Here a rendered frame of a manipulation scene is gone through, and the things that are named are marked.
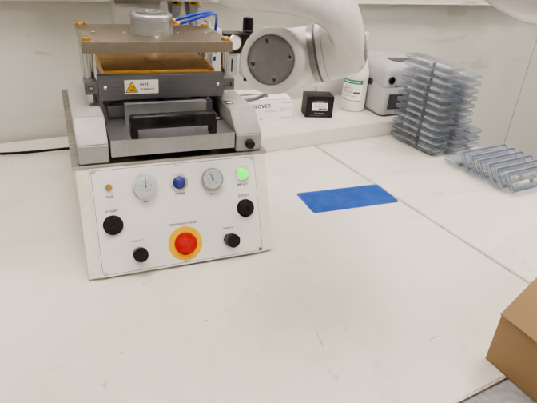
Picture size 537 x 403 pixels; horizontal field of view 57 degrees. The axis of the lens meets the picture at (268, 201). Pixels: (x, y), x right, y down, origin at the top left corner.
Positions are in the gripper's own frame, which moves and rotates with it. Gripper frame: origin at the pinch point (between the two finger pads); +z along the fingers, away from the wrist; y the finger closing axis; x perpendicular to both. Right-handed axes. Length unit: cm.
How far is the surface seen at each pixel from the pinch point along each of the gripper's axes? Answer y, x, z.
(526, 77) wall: -70, -33, 170
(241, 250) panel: -7.9, 35.1, -9.9
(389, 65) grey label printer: -12, -6, 73
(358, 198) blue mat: -23.4, 22.9, 22.7
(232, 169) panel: 1.6, 23.2, -7.7
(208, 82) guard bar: 14.5, 12.8, -3.0
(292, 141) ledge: -1, 25, 46
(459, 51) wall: -33, -25, 133
